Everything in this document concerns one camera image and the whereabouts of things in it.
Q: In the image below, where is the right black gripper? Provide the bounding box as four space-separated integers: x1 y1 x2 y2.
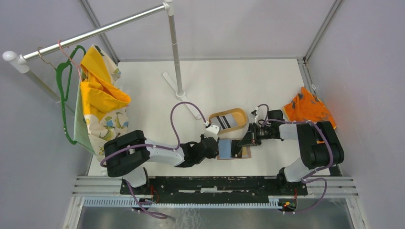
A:
237 122 274 146

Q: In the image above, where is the black card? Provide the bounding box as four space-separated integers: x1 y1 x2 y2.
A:
231 139 243 158

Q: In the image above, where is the tan oval tray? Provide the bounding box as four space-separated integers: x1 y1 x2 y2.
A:
209 108 248 134

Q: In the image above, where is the silver striped card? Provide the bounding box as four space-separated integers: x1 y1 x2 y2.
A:
211 114 239 130

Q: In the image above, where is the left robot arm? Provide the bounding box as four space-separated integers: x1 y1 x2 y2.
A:
100 130 219 195

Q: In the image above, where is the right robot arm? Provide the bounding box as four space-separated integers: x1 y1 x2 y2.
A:
238 110 344 195

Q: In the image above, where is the orange cloth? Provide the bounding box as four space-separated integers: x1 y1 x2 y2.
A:
283 87 337 129

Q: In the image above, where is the yellow dinosaur print garment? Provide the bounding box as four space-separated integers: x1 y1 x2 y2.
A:
74 44 131 161

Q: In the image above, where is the pink hanger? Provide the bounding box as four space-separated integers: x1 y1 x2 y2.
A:
57 40 82 82

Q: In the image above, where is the green hanger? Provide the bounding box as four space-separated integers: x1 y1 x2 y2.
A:
55 45 86 145

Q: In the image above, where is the metal clothes rack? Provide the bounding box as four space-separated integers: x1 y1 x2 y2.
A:
2 0 203 120

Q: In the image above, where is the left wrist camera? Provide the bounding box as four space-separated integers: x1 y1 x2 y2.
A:
204 124 221 138

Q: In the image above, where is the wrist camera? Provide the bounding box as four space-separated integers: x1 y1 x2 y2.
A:
249 107 259 120
204 124 221 138

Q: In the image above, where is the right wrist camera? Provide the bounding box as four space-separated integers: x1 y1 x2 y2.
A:
249 107 259 120

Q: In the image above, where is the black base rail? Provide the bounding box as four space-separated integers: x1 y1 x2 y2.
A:
120 176 308 204

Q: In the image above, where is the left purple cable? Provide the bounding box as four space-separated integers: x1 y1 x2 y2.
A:
100 102 208 220

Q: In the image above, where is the white cable duct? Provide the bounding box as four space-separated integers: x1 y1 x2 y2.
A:
83 197 282 210

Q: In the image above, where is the brown wire hanger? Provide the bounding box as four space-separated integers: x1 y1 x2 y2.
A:
37 47 57 70

